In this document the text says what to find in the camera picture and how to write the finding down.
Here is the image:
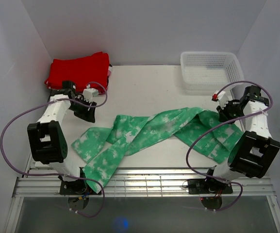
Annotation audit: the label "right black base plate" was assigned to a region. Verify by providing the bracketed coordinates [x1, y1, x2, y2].
[187, 178, 233, 194]

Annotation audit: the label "aluminium frame rail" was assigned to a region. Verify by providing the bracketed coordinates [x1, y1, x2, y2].
[4, 159, 280, 233]

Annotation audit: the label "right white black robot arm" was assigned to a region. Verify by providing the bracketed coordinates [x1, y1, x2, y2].
[203, 85, 280, 193]

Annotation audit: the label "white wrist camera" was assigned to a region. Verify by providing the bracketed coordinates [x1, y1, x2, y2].
[212, 91, 229, 109]
[82, 88, 99, 102]

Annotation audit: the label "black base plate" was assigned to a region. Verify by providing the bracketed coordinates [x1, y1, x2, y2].
[59, 180, 101, 195]
[187, 178, 233, 194]

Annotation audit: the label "white plastic basket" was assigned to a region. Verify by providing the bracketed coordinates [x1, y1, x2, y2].
[180, 51, 244, 91]

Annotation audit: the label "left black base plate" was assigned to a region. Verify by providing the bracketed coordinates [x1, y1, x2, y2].
[59, 180, 101, 195]

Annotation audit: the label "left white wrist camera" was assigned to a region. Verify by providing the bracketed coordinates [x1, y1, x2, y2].
[82, 88, 99, 102]

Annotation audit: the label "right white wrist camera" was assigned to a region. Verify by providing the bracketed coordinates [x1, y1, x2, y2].
[212, 91, 229, 109]

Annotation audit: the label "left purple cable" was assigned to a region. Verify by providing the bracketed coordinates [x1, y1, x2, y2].
[0, 82, 108, 218]

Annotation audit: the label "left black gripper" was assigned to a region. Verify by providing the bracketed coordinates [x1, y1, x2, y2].
[69, 97, 97, 124]

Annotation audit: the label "green tie-dye trousers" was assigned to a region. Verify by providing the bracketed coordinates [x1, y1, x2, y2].
[72, 107, 243, 193]

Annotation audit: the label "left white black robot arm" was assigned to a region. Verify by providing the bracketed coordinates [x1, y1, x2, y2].
[27, 81, 98, 194]

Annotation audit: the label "folded red trousers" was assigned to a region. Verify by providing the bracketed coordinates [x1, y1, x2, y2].
[44, 52, 110, 92]

